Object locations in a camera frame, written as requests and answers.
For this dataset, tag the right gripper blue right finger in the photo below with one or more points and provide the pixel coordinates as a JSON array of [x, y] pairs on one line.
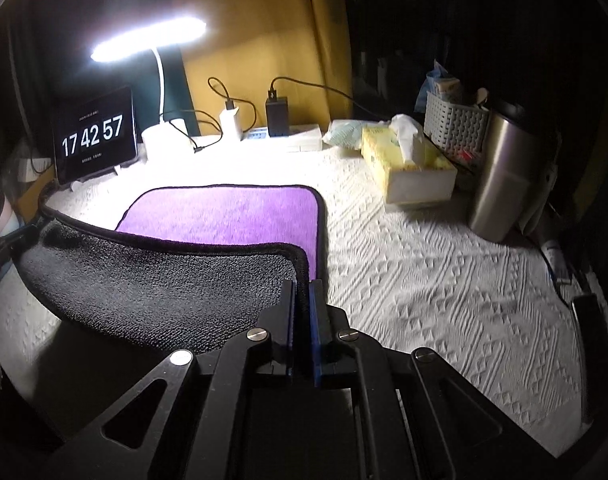
[[320, 330]]

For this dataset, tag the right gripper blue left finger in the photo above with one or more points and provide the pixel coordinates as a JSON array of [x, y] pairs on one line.
[[282, 330]]

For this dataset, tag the purple and grey microfibre towel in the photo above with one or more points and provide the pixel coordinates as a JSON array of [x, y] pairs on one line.
[[187, 267]]

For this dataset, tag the white textured table cloth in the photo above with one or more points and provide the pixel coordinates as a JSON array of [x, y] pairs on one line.
[[408, 278]]

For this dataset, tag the white power strip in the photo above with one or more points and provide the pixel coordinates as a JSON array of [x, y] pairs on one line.
[[301, 138]]

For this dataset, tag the yellow tissue box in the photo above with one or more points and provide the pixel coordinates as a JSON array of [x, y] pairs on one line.
[[407, 168]]

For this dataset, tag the white USB charger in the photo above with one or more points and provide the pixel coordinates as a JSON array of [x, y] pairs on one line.
[[230, 124]]

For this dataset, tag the pack of wet wipes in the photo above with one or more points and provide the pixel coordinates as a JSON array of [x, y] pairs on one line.
[[347, 133]]

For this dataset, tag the white LED desk lamp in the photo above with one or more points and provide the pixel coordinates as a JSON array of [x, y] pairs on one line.
[[182, 29]]

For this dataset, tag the black power adapter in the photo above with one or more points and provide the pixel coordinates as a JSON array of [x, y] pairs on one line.
[[277, 114]]

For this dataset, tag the steel thermos tumbler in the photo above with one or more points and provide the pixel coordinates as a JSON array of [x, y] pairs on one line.
[[505, 179]]

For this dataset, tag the white tablet stand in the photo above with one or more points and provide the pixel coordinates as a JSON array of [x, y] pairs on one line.
[[95, 175]]

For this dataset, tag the white perforated storage basket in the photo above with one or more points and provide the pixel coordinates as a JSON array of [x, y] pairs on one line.
[[458, 131]]

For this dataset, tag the black tablet showing clock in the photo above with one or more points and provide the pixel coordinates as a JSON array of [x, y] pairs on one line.
[[93, 136]]

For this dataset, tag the brown cardboard box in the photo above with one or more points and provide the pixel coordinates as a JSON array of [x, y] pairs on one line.
[[27, 204]]

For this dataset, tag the mustard yellow curtain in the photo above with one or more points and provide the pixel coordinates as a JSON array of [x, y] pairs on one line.
[[299, 47]]

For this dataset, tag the small white box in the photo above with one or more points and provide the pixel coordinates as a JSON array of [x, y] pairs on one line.
[[30, 169]]

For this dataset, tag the dark teal curtain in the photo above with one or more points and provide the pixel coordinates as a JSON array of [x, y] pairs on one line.
[[45, 63]]

